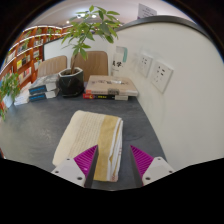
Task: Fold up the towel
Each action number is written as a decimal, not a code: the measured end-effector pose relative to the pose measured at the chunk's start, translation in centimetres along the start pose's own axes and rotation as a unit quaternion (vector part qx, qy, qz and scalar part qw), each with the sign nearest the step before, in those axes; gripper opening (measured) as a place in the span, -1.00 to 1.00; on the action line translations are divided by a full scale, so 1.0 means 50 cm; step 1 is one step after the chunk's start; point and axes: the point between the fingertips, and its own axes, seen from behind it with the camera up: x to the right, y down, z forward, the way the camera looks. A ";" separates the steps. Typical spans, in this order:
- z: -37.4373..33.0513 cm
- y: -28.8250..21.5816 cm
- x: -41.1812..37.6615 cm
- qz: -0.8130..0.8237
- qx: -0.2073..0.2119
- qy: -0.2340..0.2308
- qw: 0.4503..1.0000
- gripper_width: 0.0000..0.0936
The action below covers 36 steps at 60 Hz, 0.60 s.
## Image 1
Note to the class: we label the white wall socket plate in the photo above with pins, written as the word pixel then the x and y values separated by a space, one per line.
pixel 162 76
pixel 145 65

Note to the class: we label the tall plant in black pot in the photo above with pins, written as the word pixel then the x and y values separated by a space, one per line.
pixel 70 85

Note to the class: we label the dark blue book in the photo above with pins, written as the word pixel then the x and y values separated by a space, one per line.
pixel 40 96

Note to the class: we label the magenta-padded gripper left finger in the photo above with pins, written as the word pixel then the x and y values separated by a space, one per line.
pixel 68 170

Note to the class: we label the red and black book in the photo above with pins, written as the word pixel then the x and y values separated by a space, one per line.
pixel 100 96

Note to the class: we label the thin white book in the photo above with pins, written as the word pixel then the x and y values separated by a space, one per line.
pixel 20 101

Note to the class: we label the white standing sign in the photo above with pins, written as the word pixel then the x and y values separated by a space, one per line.
pixel 147 11

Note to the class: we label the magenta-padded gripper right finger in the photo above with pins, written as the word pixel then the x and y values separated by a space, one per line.
pixel 158 170

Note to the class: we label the leafy plant in white pot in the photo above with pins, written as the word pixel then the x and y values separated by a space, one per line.
pixel 10 86

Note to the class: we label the orange bookshelf unit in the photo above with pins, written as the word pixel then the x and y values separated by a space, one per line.
pixel 26 63

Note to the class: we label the tan padded chair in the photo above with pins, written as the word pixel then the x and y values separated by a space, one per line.
pixel 96 65
pixel 51 66

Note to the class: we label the white card with teal tab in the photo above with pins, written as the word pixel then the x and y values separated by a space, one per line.
pixel 117 63

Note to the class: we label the cream and yellow striped towel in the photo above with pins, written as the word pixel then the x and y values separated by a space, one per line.
pixel 86 133

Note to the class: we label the black ceiling chandelier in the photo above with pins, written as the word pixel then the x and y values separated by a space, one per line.
pixel 93 15

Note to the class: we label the white picture book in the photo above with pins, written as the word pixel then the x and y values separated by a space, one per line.
pixel 24 91

